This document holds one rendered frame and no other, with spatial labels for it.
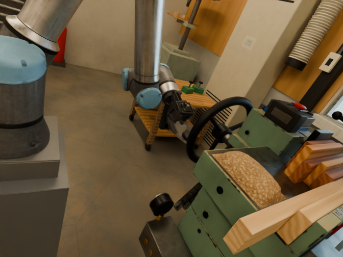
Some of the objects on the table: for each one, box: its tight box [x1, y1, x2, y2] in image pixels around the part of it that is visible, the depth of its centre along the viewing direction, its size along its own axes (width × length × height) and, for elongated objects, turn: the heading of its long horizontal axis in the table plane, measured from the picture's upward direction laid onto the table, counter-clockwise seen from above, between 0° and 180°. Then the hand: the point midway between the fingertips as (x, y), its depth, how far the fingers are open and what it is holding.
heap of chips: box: [212, 151, 287, 209], centre depth 37 cm, size 8×12×3 cm
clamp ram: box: [291, 130, 334, 159], centre depth 53 cm, size 9×8×9 cm
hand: (185, 142), depth 76 cm, fingers closed
